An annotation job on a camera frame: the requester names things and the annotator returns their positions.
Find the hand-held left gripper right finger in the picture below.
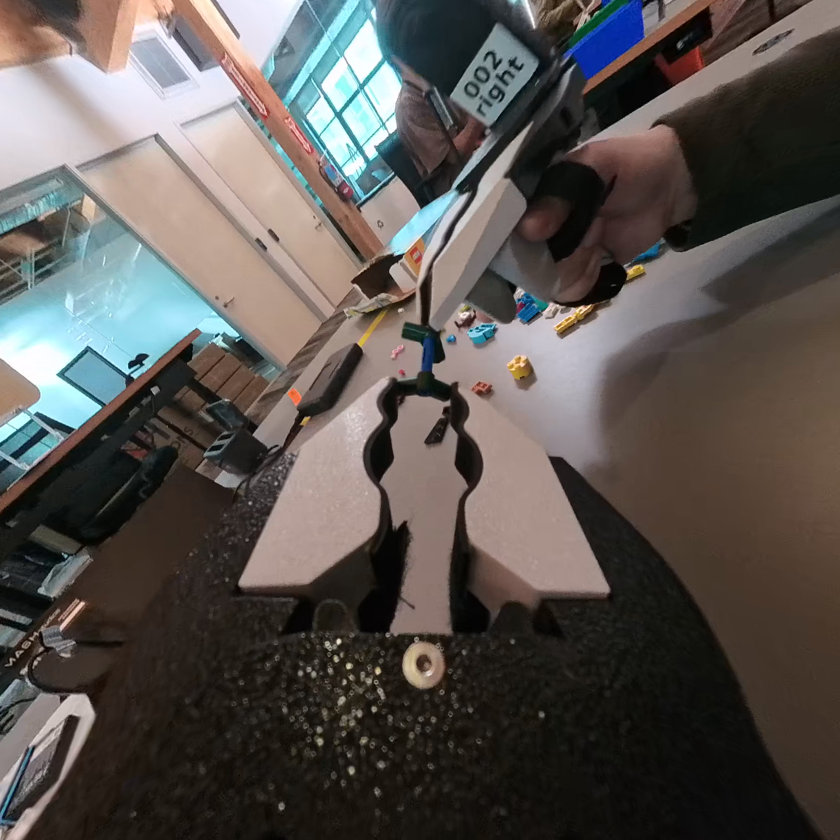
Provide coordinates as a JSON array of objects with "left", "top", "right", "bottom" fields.
[{"left": 451, "top": 382, "right": 614, "bottom": 627}]

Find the red fire extinguisher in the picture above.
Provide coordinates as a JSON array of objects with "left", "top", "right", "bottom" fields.
[{"left": 318, "top": 156, "right": 357, "bottom": 199}]

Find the pile of colourful bricks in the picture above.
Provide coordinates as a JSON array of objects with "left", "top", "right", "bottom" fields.
[{"left": 453, "top": 239, "right": 667, "bottom": 337}]

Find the grid window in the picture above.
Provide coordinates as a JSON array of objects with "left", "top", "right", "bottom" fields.
[{"left": 262, "top": 0, "right": 408, "bottom": 178}]

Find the blue edged black device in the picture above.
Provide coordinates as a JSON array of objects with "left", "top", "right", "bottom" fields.
[{"left": 0, "top": 714, "right": 81, "bottom": 829}]

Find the torn cardboard box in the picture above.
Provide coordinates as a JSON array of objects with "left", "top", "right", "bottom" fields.
[{"left": 344, "top": 251, "right": 422, "bottom": 319}]

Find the yellow tape strip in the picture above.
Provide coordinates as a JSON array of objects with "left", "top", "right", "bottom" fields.
[{"left": 356, "top": 307, "right": 392, "bottom": 347}]

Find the black cable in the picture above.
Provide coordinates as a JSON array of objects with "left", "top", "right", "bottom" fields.
[{"left": 233, "top": 412, "right": 311, "bottom": 500}]

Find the stack of cardboard boxes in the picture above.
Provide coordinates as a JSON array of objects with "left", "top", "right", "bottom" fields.
[{"left": 185, "top": 343, "right": 284, "bottom": 411}]

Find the wood edged table with bins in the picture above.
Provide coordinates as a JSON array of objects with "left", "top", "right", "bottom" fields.
[{"left": 581, "top": 0, "right": 716, "bottom": 96}]

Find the grey desk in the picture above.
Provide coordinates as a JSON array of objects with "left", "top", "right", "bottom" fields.
[{"left": 249, "top": 0, "right": 840, "bottom": 840}]

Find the green storage bin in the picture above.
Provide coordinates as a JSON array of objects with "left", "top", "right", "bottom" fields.
[{"left": 570, "top": 0, "right": 632, "bottom": 47}]

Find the wall air vent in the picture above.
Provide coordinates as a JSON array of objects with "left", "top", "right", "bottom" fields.
[{"left": 128, "top": 31, "right": 198, "bottom": 99}]

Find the blue storage bin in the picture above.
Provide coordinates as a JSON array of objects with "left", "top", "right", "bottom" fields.
[{"left": 563, "top": 0, "right": 645, "bottom": 81}]

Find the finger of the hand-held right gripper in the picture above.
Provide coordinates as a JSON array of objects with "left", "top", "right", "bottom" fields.
[
  {"left": 427, "top": 178, "right": 527, "bottom": 330},
  {"left": 415, "top": 125, "right": 527, "bottom": 327}
]

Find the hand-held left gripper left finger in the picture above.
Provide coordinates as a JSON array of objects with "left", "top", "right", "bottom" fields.
[{"left": 238, "top": 377, "right": 403, "bottom": 631}]

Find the long wood edged table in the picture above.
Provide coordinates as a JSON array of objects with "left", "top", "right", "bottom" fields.
[{"left": 0, "top": 328, "right": 202, "bottom": 522}]

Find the dark green connector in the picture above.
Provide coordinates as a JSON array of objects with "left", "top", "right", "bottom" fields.
[
  {"left": 396, "top": 371, "right": 455, "bottom": 403},
  {"left": 401, "top": 321, "right": 448, "bottom": 363}
]

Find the white door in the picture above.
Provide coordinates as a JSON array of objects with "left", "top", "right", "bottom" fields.
[
  {"left": 177, "top": 98, "right": 388, "bottom": 263},
  {"left": 75, "top": 134, "right": 339, "bottom": 368}
]

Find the rounded wooden board stand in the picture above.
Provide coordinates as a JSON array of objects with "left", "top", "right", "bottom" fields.
[{"left": 0, "top": 357, "right": 42, "bottom": 429}]

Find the person's right hand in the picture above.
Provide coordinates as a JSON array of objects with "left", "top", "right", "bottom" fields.
[{"left": 514, "top": 123, "right": 698, "bottom": 306}]

